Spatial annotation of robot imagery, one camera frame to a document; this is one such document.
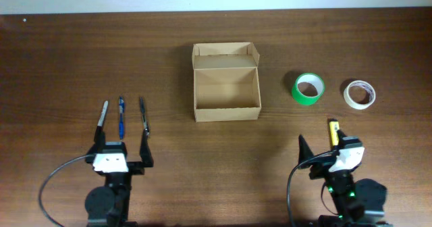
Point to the dark grey pen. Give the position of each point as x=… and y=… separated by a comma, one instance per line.
x=143, y=113

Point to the open cardboard box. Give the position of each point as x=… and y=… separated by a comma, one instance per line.
x=226, y=82

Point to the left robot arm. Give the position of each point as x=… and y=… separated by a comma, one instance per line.
x=108, y=205

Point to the green tape roll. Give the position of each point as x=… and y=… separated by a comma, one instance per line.
x=312, y=79

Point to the black and white marker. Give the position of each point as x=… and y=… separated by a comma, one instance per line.
x=103, y=114

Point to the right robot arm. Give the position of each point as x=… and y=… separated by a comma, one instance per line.
x=357, y=203

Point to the blue ballpoint pen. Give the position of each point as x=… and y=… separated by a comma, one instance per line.
x=121, y=118

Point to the white masking tape roll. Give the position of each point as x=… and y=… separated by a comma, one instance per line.
x=364, y=85

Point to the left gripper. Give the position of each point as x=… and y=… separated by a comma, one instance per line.
x=133, y=166

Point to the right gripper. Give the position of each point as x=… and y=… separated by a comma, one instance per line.
x=317, y=168

